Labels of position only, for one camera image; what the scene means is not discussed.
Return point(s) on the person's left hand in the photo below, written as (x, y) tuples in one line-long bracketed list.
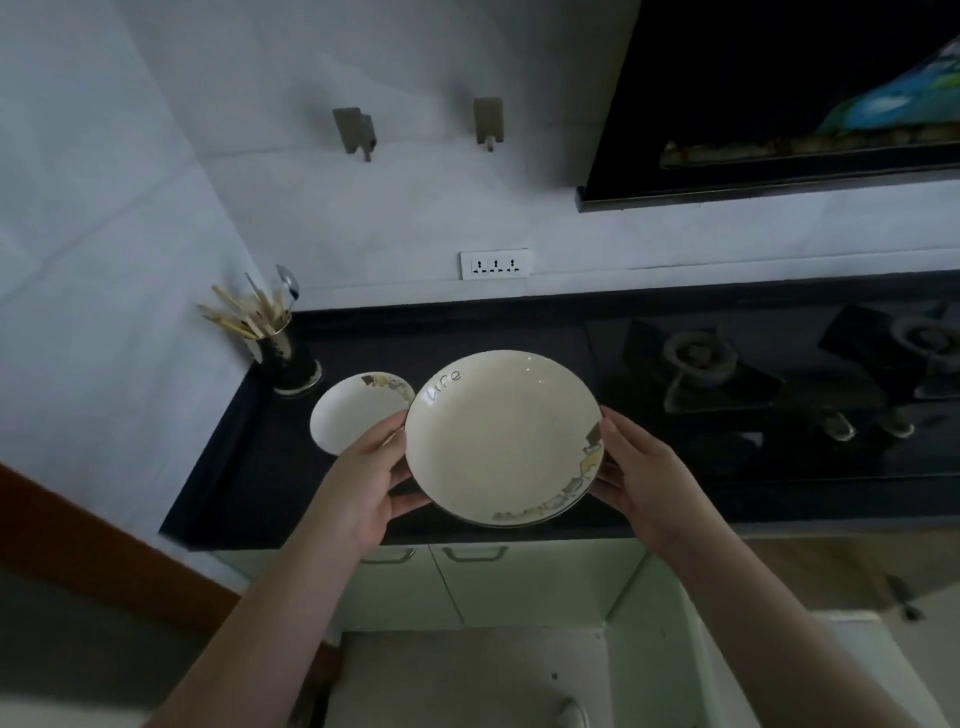
[(360, 495)]

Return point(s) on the person's right hand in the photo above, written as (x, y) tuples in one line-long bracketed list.
[(660, 495)]

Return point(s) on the white plate with cartoon print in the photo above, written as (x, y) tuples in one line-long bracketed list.
[(502, 435), (352, 412)]

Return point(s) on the person's right forearm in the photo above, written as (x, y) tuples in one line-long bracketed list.
[(787, 645)]

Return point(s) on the person's left forearm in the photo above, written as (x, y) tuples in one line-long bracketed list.
[(255, 645)]

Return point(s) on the black countertop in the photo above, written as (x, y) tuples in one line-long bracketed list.
[(247, 480)]

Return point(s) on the person's right shoe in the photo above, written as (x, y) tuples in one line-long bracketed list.
[(571, 711)]

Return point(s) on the black glass gas stove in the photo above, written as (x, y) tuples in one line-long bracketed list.
[(787, 450)]

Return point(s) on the pale green lower cupboard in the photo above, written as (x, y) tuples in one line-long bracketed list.
[(525, 592)]

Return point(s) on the brass stove knob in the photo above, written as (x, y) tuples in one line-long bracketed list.
[(896, 427), (836, 427)]

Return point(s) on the bundle of wooden chopsticks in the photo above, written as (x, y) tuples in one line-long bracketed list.
[(244, 311)]

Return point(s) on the metal spoon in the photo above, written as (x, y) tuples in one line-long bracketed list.
[(287, 281)]

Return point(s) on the glass sliding door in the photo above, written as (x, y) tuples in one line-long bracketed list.
[(75, 660)]

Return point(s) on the black range hood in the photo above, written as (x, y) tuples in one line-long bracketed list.
[(712, 75)]

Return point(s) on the colourful hood sticker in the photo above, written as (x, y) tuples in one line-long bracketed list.
[(900, 97)]

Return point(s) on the small white wall socket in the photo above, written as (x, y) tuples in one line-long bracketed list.
[(495, 265)]

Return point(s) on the brown wooden door frame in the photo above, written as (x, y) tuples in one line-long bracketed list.
[(90, 555)]

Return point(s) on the grey metal wall hook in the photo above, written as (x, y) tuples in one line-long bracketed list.
[(349, 127), (487, 116)]

